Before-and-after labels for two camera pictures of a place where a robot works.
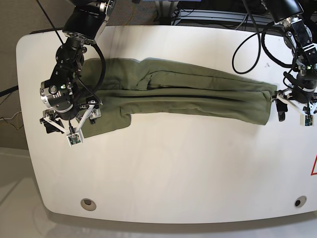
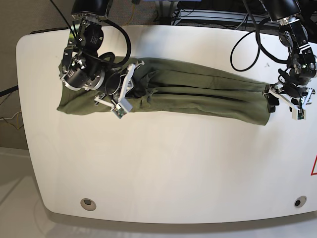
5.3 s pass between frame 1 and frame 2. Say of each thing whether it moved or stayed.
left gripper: moved
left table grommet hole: stayed
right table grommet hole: stayed
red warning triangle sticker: stayed
